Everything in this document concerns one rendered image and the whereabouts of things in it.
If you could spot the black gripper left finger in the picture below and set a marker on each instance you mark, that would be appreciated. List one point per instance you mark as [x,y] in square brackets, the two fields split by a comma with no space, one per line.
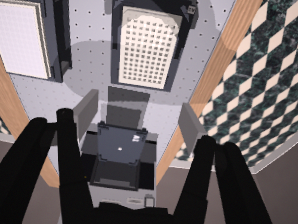
[21,166]

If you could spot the grey flat base plate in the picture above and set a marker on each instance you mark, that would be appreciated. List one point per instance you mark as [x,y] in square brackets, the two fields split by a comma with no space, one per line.
[90,39]

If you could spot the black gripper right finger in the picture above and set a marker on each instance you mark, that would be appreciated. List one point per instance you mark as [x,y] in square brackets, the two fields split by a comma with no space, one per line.
[241,200]

